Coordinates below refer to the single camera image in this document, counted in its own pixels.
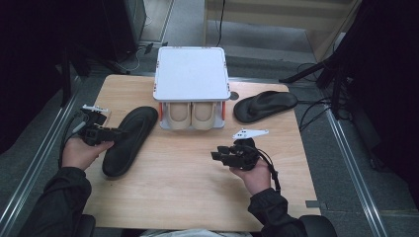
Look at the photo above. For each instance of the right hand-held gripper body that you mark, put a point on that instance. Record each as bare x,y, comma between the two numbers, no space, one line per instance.
245,154

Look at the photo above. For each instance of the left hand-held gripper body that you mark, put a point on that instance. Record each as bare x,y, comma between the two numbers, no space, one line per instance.
94,130

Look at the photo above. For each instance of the black flip-flop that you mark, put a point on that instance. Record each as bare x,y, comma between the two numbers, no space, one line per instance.
131,141
263,105

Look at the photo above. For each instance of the cream clog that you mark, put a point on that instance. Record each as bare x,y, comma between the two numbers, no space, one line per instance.
179,117
204,117

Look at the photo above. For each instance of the white two-tier shoe rack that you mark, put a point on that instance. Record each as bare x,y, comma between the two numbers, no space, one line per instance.
191,74

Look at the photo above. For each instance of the person's right hand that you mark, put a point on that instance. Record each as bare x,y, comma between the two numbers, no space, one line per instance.
257,177

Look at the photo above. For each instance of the person's left hand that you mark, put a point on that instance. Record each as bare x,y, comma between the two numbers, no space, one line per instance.
80,154

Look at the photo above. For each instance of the black upright stand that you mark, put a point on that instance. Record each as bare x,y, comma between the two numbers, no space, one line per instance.
66,79

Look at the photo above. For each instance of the grey tape strip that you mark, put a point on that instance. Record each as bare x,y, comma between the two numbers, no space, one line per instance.
314,204

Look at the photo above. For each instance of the black plug adapter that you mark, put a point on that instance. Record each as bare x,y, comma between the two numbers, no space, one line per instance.
148,48

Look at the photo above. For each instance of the black chair armrest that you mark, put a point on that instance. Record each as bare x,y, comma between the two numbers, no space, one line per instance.
319,227
86,227

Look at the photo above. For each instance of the black stand legs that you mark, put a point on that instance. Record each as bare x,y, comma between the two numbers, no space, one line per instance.
309,70

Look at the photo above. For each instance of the black cabinet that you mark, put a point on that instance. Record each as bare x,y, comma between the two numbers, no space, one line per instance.
126,26

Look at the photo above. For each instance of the wooden platform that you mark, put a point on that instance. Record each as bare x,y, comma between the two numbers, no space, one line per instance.
263,15

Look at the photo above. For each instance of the metal floor rail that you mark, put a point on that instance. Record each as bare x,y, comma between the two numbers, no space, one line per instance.
352,164
36,148

